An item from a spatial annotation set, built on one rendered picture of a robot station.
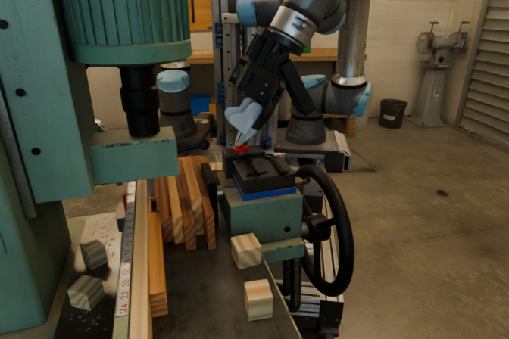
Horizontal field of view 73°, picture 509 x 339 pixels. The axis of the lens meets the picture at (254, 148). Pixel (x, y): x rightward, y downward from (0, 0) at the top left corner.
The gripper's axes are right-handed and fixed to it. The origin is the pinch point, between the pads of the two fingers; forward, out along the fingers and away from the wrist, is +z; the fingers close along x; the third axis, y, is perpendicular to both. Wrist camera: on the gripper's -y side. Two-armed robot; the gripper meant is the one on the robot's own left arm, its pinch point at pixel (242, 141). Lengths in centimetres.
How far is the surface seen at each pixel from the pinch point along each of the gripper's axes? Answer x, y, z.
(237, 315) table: 27.2, 0.1, 15.5
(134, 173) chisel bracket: 4.8, 16.3, 11.6
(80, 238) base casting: -10.9, 18.1, 37.4
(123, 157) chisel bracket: 4.8, 19.0, 9.5
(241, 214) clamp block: 10.6, -1.9, 9.6
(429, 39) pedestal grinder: -253, -236, -127
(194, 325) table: 27.3, 5.0, 18.3
